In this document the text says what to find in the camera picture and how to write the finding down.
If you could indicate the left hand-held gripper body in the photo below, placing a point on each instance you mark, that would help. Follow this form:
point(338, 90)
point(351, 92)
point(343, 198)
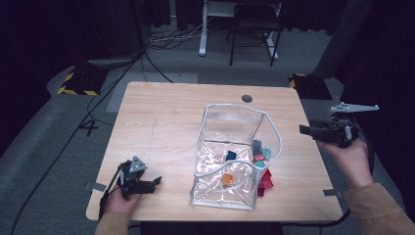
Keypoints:
point(130, 182)

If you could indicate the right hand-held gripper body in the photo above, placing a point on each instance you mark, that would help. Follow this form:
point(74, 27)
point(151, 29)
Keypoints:
point(339, 133)

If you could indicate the teal toy block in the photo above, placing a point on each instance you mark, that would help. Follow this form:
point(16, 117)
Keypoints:
point(260, 164)
point(266, 152)

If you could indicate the dark blue toy block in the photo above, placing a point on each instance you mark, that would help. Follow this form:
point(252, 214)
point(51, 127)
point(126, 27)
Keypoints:
point(256, 147)
point(231, 155)

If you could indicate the red toy block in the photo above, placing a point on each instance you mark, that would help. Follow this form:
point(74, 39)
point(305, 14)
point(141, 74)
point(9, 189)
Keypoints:
point(261, 191)
point(258, 157)
point(269, 184)
point(267, 173)

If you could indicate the orange toy block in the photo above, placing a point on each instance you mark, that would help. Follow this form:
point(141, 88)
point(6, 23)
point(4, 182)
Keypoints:
point(227, 179)

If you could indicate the clear plastic storage bag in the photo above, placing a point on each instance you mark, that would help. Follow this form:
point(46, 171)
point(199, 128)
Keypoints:
point(228, 196)

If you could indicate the person's left hand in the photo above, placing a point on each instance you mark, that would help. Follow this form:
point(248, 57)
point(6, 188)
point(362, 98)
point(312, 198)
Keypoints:
point(119, 205)

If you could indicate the person's right hand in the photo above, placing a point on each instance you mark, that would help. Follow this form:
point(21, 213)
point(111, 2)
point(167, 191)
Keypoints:
point(352, 163)

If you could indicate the grey tape strip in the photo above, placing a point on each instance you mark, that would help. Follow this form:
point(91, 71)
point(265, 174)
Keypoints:
point(96, 186)
point(332, 192)

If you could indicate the black yellow striped stand base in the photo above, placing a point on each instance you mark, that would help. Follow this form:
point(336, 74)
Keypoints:
point(81, 83)
point(310, 86)

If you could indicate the grey table grommet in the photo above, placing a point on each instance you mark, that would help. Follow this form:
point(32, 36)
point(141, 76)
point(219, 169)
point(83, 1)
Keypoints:
point(247, 98)

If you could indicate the grey curtain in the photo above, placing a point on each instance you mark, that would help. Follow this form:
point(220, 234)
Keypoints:
point(345, 36)

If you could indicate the black chair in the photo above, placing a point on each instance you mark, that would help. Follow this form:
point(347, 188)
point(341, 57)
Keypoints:
point(256, 24)

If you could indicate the grey metal stand base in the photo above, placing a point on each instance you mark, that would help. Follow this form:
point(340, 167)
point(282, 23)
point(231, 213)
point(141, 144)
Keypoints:
point(111, 62)

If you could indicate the white desk frame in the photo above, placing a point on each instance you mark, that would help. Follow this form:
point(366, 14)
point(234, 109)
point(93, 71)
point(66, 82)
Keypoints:
point(203, 32)

